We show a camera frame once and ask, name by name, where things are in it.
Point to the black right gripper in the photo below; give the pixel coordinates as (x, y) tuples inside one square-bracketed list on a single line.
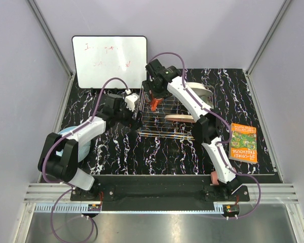
[(147, 85)]

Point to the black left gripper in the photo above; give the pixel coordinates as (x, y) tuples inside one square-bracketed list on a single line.
[(131, 123)]

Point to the orange ceramic mug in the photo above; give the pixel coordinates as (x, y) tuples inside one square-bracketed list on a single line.
[(154, 103)]

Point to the metal wire dish rack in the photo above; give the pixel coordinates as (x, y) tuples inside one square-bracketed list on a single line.
[(155, 125)]

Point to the pink cream leaf plate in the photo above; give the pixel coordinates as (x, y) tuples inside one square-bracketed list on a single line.
[(180, 118)]

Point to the white scalloped plate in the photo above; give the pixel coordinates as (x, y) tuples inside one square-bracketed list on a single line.
[(203, 92)]

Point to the pink plastic cup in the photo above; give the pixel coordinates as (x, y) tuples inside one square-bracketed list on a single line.
[(214, 178)]

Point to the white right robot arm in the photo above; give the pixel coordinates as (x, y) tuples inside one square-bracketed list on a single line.
[(206, 128)]

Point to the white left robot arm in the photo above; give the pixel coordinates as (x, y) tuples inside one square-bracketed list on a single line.
[(60, 154)]

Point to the black marble pattern mat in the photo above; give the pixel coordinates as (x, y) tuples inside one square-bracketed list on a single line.
[(121, 151)]

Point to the light blue headphones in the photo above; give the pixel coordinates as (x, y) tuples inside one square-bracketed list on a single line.
[(83, 150)]

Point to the white dry-erase board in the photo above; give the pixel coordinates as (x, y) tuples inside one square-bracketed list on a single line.
[(99, 58)]

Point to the orange children's book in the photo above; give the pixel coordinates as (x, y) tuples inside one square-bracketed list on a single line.
[(243, 145)]

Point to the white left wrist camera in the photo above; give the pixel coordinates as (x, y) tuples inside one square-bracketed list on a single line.
[(131, 99)]

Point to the right aluminium frame post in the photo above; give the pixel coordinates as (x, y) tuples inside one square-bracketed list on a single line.
[(269, 34)]

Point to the aluminium frame post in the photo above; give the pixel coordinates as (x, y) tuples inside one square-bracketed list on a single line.
[(269, 34), (49, 36)]

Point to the left aluminium frame post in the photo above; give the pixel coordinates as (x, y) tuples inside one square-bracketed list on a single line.
[(49, 36)]

